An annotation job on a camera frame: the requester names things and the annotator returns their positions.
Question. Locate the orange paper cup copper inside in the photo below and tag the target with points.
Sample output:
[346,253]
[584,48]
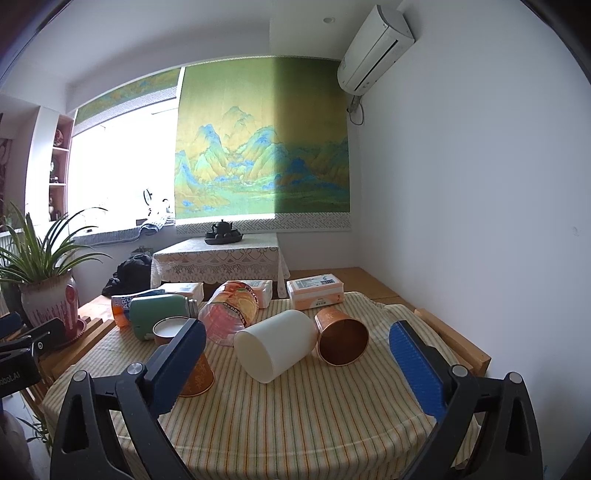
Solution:
[341,339]

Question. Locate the windowsill cushion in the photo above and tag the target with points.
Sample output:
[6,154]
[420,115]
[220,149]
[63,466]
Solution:
[106,237]

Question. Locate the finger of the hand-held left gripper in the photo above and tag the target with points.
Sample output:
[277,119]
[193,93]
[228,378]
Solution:
[46,334]
[9,325]

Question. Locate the white wall shelf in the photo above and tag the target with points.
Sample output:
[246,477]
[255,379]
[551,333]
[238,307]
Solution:
[59,175]

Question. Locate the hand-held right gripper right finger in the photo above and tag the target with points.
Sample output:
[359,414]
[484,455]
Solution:
[415,364]

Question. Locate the striped tablecloth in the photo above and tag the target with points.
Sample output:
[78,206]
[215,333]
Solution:
[300,415]

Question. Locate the dark tea tray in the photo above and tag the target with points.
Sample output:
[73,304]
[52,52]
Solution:
[224,239]

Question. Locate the small table with lace cloth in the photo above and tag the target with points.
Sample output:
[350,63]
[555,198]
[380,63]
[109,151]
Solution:
[217,263]

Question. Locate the white cup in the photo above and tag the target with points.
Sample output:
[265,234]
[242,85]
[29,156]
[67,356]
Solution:
[274,346]

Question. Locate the orange patterned paper cup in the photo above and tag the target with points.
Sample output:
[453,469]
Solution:
[201,374]

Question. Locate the green insulated bottle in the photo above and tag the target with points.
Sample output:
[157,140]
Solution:
[157,314]

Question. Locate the white air conditioner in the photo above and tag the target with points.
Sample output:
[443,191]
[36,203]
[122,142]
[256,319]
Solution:
[369,50]

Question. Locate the wooden table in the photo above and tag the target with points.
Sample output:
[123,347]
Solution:
[369,279]

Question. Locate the large landscape roller blind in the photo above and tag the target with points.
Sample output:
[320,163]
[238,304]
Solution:
[258,138]

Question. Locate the potted plant in white pot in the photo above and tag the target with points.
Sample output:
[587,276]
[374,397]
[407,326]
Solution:
[44,300]

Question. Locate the narrow landscape roller blind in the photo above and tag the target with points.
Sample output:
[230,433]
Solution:
[124,94]

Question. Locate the pale orange tissue pack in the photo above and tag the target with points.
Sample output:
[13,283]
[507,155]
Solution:
[263,293]

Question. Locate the dark teapot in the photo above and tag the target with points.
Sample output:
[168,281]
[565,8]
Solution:
[222,227]

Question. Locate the orange drink carton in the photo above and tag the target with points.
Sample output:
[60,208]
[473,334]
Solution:
[121,311]

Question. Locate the blue white cloth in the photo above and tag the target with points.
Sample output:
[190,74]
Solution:
[154,225]

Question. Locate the green plant leaves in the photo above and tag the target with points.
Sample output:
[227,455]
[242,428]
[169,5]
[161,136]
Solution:
[39,434]

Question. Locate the orange white tissue pack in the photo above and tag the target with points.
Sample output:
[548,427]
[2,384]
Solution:
[316,290]

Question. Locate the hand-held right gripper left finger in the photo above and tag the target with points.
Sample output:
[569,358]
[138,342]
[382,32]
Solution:
[178,364]

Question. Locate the wooden slat trivet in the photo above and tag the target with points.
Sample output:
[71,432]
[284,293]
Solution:
[92,334]

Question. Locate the black bag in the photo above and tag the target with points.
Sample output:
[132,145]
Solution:
[131,274]

